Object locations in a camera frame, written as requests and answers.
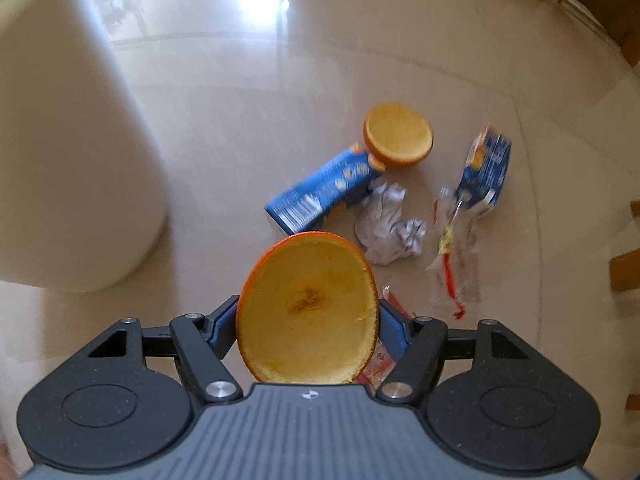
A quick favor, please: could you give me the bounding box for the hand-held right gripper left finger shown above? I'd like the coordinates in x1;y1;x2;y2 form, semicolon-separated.
80;296;242;405

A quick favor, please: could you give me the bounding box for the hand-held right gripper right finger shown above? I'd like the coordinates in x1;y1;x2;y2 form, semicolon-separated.
376;300;538;405

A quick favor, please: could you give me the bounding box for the red snack wrapper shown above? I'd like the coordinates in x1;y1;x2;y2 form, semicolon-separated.
360;285;416;391

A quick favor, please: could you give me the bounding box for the white paper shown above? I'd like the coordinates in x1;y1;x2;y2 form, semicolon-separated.
354;182;427;267

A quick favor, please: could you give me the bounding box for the blue milk carton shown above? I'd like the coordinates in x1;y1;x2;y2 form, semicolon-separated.
264;142;386;236

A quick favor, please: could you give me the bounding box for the white trash bin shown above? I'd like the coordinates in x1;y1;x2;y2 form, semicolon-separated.
0;0;168;293

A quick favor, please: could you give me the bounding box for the clear wrapper with red strip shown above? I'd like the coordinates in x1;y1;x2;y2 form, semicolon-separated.
425;187;483;321

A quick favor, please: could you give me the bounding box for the crushed blue carton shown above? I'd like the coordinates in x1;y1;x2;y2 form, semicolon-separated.
455;126;513;218

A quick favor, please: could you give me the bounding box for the wooden door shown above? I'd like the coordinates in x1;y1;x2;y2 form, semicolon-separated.
565;0;640;66

